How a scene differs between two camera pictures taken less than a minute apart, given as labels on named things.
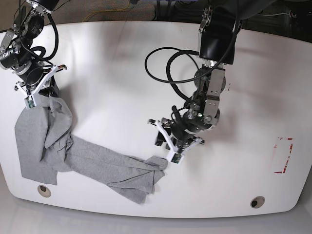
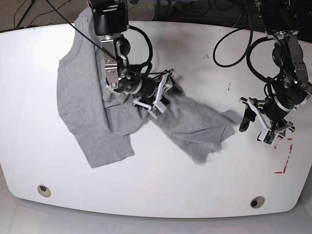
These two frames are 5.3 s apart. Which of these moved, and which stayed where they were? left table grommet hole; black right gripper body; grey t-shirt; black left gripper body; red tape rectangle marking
Moved: grey t-shirt; black right gripper body; black left gripper body
Stayed: red tape rectangle marking; left table grommet hole
